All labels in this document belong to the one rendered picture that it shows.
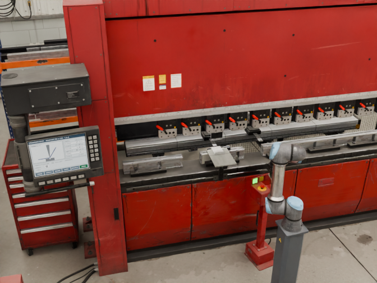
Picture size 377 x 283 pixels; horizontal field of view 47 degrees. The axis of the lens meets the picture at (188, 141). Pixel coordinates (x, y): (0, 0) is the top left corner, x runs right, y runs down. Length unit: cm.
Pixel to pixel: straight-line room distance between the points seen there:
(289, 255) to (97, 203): 151
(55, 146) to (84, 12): 86
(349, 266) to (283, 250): 105
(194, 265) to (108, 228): 88
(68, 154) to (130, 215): 109
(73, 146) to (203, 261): 180
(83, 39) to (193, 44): 83
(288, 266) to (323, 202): 108
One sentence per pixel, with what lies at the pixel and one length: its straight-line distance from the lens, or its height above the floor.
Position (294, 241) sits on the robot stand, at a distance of 334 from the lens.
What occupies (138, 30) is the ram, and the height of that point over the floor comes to 206.
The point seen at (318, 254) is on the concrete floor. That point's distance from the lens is 434.
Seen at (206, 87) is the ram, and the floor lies 158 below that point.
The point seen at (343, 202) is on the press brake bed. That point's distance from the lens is 451.
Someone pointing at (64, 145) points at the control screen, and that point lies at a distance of 285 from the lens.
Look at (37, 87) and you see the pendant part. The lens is 272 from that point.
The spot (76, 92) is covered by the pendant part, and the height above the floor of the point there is 185.
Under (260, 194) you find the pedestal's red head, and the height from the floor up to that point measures 77.
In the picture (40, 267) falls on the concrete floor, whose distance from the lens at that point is 426.
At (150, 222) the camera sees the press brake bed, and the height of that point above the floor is 43.
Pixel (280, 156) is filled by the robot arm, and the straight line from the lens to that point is 301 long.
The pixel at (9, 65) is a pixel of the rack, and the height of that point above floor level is 137.
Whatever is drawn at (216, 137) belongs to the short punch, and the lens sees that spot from 369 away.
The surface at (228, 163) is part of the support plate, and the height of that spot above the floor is 100.
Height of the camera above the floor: 287
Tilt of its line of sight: 29 degrees down
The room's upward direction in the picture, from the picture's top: straight up
